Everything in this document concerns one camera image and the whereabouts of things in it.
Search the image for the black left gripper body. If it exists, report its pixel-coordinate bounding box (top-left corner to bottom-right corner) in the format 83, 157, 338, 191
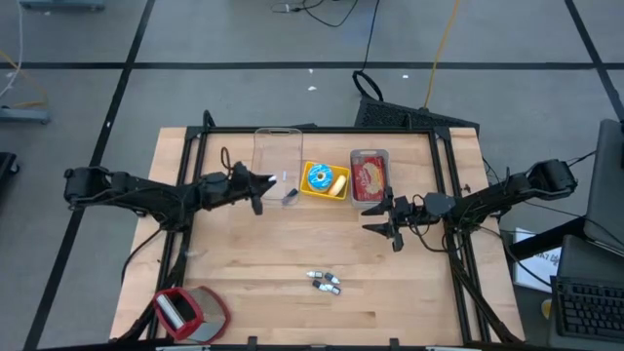
209, 162, 255, 210

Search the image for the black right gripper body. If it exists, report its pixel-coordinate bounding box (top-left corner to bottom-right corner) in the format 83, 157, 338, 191
391, 193, 429, 229

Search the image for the red snack packet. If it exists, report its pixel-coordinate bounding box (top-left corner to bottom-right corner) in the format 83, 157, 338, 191
351, 155, 389, 203

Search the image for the blue frosted donut box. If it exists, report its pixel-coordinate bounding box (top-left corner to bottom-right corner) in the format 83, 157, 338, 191
306, 164, 335, 194

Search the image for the grey plastic bin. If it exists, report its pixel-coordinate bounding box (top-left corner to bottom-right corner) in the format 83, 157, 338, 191
348, 148, 392, 210

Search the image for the clear plastic bin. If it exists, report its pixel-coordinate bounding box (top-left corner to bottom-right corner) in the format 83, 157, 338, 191
251, 127, 304, 209

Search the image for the yellow plastic bin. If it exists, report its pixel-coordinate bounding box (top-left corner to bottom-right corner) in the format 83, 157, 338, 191
298, 160, 352, 202

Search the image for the black mesh computer tower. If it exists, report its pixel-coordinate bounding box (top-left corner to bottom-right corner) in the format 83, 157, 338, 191
354, 96, 482, 133

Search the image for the black diagonal bar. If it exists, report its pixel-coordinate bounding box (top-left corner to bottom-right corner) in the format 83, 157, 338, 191
509, 216, 586, 262

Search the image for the white paper sheet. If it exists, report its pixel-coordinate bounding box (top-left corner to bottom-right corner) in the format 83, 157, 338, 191
511, 227, 562, 293

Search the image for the black flat case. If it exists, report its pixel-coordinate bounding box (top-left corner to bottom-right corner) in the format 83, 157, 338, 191
555, 233, 624, 284

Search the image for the grey laptop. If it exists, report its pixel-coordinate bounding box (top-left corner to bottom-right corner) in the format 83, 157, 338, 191
583, 119, 624, 257

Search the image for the black keyboard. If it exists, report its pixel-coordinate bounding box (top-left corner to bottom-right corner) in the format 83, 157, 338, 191
550, 275, 624, 342

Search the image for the black object at floor edge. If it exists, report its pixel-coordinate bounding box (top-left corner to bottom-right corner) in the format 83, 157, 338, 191
0, 151, 20, 196

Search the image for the blue grey floor base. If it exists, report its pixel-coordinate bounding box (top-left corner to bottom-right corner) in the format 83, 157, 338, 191
19, 0, 106, 13

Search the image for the black aluminium table frame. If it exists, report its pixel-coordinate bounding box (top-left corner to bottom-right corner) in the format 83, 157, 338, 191
114, 109, 526, 351

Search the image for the black hanging cable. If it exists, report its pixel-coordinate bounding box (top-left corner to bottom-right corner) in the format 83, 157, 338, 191
351, 0, 385, 102

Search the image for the yellow hanging cable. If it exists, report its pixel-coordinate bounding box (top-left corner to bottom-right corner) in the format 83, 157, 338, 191
422, 0, 462, 109

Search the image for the black floor cable white plug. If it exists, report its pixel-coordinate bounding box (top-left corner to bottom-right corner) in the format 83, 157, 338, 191
271, 0, 362, 29

